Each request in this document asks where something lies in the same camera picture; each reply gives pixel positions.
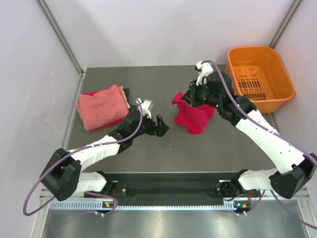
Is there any orange plastic basket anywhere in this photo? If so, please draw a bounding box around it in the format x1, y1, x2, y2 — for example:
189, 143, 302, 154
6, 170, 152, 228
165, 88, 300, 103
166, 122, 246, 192
225, 46, 295, 114

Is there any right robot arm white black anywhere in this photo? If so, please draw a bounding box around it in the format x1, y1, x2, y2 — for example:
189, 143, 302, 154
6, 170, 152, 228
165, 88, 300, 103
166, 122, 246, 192
182, 72, 317, 199

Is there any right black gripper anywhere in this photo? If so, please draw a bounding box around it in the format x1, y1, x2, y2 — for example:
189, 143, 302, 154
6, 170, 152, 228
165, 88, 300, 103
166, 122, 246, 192
181, 78, 221, 109

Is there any crimson red t shirt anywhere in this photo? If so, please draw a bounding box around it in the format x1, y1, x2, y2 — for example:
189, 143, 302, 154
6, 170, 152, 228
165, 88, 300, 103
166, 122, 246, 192
171, 92, 214, 135

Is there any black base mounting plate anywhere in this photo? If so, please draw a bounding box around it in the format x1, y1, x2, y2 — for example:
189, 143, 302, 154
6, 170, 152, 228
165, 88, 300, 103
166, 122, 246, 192
84, 173, 263, 201

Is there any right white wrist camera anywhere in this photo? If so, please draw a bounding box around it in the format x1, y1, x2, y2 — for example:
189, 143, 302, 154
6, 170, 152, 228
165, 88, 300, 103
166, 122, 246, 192
195, 61, 213, 86

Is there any dark green folded t shirt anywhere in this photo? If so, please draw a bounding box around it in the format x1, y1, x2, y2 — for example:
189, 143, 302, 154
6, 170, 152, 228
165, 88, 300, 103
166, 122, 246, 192
123, 88, 137, 112

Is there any salmon pink folded t shirt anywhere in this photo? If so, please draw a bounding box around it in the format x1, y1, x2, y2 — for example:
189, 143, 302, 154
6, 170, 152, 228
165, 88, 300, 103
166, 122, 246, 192
75, 84, 129, 131

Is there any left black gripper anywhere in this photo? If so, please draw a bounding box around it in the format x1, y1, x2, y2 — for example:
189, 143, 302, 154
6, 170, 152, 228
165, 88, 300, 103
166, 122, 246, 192
131, 111, 169, 139

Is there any white striped folded t shirt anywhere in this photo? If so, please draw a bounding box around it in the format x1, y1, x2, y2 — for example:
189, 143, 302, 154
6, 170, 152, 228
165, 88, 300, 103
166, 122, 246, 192
120, 86, 130, 109

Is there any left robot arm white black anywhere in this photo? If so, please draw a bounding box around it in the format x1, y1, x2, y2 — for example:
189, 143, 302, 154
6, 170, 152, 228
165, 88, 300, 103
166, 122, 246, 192
40, 111, 169, 201

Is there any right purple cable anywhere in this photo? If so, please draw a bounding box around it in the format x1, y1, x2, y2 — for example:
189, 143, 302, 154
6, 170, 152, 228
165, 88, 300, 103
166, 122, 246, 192
201, 59, 317, 230

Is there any grey slotted cable duct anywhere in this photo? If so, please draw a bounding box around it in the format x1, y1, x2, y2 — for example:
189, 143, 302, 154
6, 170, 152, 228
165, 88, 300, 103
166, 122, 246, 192
49, 200, 251, 211

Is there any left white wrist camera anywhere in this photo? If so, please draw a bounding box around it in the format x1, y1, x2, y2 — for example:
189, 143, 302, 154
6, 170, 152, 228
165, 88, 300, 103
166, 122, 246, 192
136, 98, 153, 119

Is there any aluminium frame rail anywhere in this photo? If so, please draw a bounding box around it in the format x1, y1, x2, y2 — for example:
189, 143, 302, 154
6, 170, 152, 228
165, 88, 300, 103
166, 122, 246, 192
41, 179, 310, 199

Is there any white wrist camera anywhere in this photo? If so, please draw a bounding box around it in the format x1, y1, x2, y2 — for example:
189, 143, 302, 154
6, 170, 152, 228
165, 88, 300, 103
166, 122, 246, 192
195, 61, 213, 86
136, 98, 153, 119

